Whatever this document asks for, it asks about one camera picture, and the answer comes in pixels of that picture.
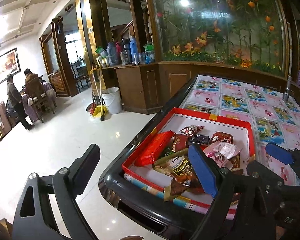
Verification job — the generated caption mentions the black purple snack packet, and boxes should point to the black purple snack packet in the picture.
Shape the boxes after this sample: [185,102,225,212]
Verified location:
[189,135,210,146]

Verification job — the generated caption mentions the colourful cartoon tablecloth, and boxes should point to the colourful cartoon tablecloth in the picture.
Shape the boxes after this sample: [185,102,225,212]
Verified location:
[123,74,300,221]

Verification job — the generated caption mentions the seated person brown jacket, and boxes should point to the seated person brown jacket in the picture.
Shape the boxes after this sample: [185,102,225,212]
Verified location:
[24,69,45,100]

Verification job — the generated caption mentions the clear brown snack packet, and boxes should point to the clear brown snack packet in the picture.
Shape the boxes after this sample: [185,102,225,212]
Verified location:
[153,155,205,202]

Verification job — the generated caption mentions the grey water jug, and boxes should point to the grey water jug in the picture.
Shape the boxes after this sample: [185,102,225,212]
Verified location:
[107,42,119,67]

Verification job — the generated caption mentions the dark red snack packet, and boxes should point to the dark red snack packet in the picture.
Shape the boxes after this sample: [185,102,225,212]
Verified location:
[171,133,189,153]

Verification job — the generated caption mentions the wooden chair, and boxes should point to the wooden chair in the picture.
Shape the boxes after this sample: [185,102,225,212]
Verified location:
[29,76,57,124]

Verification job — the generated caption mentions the pink bear snack packet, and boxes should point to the pink bear snack packet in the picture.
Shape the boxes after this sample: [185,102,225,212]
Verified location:
[203,141,241,170]

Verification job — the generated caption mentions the standing person dark jacket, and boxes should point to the standing person dark jacket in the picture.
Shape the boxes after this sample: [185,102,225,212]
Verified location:
[6,74,34,131]

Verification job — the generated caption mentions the wooden flower display cabinet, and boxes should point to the wooden flower display cabinet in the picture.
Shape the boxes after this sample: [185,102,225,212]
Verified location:
[111,0,300,114]

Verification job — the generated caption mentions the green snack packet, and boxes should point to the green snack packet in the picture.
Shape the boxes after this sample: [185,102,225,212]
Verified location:
[161,147,174,158]

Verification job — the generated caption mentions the framed wall painting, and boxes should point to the framed wall painting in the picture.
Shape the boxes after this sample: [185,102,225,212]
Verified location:
[0,48,21,84]

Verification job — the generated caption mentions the purple bottle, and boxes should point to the purple bottle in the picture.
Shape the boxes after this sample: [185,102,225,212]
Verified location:
[296,69,300,86]

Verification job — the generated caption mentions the red flower snack packet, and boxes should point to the red flower snack packet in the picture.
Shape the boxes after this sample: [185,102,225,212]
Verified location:
[209,132,234,144]

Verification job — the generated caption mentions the long red snack bag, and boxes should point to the long red snack bag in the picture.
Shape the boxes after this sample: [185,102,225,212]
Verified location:
[134,131,174,167]

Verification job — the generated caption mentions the white plastic bucket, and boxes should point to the white plastic bucket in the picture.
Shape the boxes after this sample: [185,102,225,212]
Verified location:
[102,87,123,115]

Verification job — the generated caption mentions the yellow dustpan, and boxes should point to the yellow dustpan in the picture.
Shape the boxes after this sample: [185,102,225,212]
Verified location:
[91,62,106,121]

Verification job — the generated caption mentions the blue thermos bottle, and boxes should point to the blue thermos bottle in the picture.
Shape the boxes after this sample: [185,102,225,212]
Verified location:
[130,36,139,65]

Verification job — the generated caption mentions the red broom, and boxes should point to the red broom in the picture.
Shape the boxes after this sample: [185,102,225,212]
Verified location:
[87,63,97,116]

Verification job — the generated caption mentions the black thermos flask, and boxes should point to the black thermos flask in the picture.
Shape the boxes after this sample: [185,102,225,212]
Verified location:
[121,38,132,63]

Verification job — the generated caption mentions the red gift box tray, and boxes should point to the red gift box tray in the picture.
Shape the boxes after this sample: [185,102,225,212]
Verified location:
[121,107,256,205]

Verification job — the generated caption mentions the red snack pack gold letters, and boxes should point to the red snack pack gold letters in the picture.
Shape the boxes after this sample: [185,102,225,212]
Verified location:
[230,154,240,170]

